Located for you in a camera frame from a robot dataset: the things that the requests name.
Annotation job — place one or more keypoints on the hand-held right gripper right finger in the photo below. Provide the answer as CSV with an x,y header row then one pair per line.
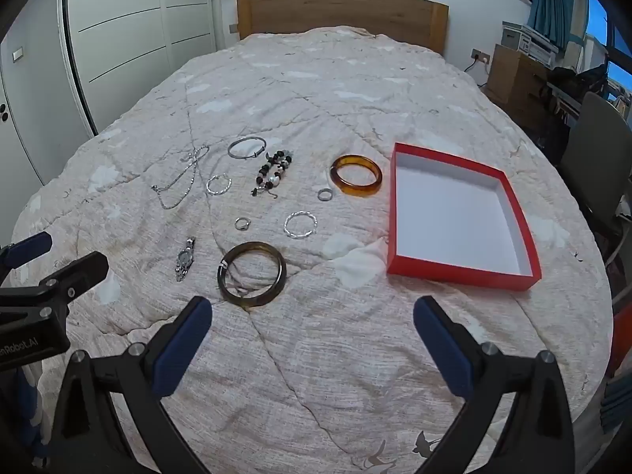
x,y
442,350

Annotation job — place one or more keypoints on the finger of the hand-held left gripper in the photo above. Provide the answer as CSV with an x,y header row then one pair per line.
x,y
30,248
84,269

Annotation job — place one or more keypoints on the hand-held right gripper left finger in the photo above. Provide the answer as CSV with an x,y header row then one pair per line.
x,y
180,348

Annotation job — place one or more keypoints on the dark brown bangle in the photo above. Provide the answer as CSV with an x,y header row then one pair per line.
x,y
254,300

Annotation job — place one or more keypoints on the silver wristwatch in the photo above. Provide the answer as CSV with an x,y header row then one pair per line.
x,y
185,258

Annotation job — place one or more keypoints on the red cardboard box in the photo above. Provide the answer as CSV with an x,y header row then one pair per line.
x,y
454,217

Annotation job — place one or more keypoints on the silver hoop earring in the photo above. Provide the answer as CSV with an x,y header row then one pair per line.
x,y
218,191

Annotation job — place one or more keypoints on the red object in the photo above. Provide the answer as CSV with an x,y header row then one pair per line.
x,y
621,340

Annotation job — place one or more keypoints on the amber bangle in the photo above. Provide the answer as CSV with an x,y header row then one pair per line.
x,y
356,191

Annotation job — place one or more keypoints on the teal folded cloth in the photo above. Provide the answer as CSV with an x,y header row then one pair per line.
x,y
617,400

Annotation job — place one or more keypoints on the thin silver bangle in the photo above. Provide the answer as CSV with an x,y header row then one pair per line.
x,y
260,152

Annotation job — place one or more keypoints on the grey chair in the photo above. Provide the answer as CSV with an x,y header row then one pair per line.
x,y
592,158

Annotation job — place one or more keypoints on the white wardrobe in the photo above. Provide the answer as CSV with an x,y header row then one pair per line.
x,y
123,19

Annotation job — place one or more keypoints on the pink cloud print blanket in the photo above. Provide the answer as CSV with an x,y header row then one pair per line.
x,y
316,98

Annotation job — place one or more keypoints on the wooden cabinet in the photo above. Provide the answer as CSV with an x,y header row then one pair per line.
x,y
513,74

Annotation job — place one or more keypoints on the black bag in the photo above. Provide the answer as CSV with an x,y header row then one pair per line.
x,y
572,79

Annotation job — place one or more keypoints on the white printer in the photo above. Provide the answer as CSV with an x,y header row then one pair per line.
x,y
518,37

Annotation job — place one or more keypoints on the wooden headboard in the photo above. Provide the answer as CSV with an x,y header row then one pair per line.
x,y
340,7

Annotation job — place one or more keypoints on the window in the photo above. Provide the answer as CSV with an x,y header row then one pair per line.
x,y
597,19

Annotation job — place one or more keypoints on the long teal curtain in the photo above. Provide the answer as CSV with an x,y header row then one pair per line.
x,y
553,0

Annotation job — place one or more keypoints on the white switch plate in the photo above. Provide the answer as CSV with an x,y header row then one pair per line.
x,y
17,54

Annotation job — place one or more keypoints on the wall socket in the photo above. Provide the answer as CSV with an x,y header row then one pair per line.
x,y
480,55

